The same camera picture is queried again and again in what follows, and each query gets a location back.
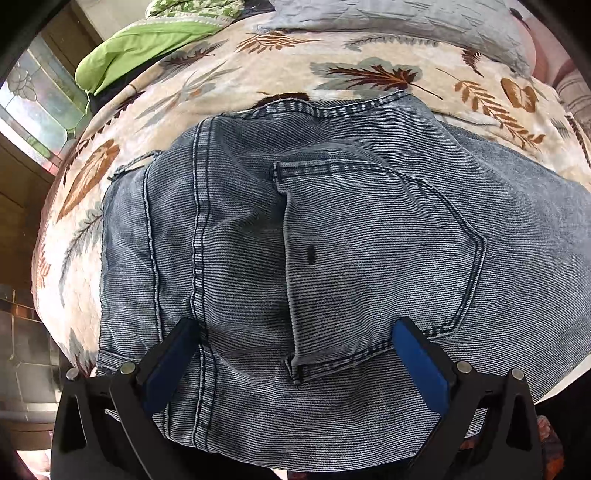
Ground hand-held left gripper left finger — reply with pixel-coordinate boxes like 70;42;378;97
50;318;204;480

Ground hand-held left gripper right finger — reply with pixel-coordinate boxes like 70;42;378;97
392;317;544;480

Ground blue denim pants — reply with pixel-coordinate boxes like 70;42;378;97
95;89;591;462

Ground wooden stained glass door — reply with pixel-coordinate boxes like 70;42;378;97
0;9;100;425

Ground striped sofa cushion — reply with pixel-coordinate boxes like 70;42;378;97
553;69;591;164

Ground green patterned quilt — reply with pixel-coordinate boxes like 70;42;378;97
75;0;245;96

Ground pink sofa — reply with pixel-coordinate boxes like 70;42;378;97
517;9;591;93

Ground leaf print blanket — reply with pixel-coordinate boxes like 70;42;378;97
31;11;591;381

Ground grey quilted pillow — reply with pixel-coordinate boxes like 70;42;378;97
252;0;539;79

